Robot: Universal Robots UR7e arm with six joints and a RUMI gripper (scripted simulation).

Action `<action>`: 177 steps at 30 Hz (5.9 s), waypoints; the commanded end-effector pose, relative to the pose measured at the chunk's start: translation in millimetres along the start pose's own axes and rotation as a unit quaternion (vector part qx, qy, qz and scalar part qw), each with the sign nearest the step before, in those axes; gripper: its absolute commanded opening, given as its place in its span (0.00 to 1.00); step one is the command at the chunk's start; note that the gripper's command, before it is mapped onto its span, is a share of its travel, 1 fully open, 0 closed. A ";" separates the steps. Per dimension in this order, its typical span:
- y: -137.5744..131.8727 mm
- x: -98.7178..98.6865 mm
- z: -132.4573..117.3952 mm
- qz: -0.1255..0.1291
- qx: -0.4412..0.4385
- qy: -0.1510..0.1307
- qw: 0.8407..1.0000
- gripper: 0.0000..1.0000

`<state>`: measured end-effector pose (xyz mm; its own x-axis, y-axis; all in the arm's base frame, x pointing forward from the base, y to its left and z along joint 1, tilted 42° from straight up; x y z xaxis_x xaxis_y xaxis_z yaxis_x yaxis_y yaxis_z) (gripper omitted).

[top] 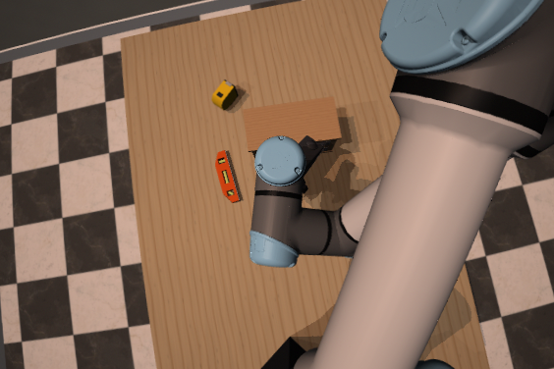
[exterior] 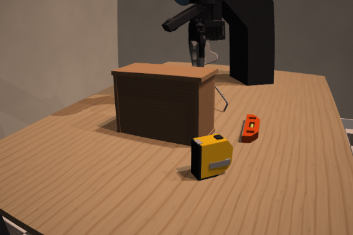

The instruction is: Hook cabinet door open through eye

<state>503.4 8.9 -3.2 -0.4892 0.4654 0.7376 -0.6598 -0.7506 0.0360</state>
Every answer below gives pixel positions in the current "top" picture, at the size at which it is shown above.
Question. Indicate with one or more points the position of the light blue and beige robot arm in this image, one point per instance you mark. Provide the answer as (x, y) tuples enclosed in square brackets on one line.
[(411, 230)]

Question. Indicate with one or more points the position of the brown wooden cabinet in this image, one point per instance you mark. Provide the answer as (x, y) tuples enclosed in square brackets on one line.
[(316, 118)]

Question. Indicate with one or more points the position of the yellow tape measure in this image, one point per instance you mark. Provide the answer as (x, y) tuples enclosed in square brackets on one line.
[(225, 95)]

